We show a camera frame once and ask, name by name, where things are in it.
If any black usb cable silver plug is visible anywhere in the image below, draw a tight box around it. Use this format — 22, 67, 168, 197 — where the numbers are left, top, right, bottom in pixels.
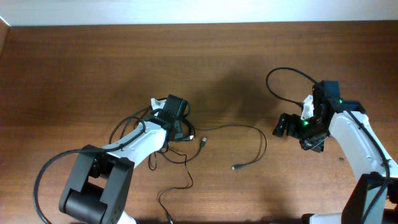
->
189, 124, 267, 170

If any black cable bundle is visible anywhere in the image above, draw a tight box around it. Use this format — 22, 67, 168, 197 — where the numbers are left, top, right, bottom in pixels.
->
147, 102, 208, 224

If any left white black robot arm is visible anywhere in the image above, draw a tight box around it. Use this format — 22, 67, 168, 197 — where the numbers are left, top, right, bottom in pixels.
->
58, 95, 188, 223

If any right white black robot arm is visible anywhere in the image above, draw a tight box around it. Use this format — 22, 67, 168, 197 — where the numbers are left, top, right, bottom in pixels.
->
273, 81, 397, 223

